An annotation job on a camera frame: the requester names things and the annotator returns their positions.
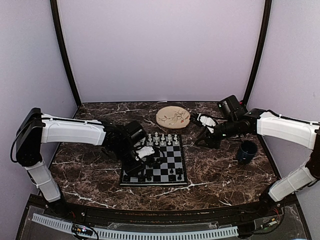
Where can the white slotted cable duct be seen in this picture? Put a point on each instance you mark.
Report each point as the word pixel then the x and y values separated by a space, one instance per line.
pixel 121 231

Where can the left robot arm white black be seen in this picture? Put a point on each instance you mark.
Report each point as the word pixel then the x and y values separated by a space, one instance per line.
pixel 39 128

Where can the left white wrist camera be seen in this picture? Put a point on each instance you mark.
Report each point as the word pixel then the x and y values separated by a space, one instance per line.
pixel 143 152

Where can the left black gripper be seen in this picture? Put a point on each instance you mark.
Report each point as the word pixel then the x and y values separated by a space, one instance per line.
pixel 131 169

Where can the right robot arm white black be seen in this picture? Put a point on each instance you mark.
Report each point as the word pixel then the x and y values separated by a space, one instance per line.
pixel 237 120

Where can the right black frame post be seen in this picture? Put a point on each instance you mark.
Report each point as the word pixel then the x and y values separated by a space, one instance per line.
pixel 259 51

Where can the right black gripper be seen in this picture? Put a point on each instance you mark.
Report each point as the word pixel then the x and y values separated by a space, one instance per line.
pixel 212 142

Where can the left black frame post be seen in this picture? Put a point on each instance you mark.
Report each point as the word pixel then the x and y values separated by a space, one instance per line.
pixel 63 52

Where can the dark blue mug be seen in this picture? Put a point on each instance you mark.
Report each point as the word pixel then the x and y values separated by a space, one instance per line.
pixel 246 152

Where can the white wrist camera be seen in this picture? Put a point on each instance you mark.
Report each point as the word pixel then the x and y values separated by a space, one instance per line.
pixel 143 152
pixel 203 120

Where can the black frame post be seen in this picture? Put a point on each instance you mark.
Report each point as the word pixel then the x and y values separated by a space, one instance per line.
pixel 63 52
pixel 259 51

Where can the beige bird painted plate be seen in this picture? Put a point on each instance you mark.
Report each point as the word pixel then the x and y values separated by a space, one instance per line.
pixel 173 117

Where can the row of white chess pieces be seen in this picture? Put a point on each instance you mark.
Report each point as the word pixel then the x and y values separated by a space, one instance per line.
pixel 160 140

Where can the black white chess board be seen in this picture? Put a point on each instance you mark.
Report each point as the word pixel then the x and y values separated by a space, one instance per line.
pixel 174 159

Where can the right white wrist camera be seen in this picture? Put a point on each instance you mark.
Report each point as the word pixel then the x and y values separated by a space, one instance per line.
pixel 203 120

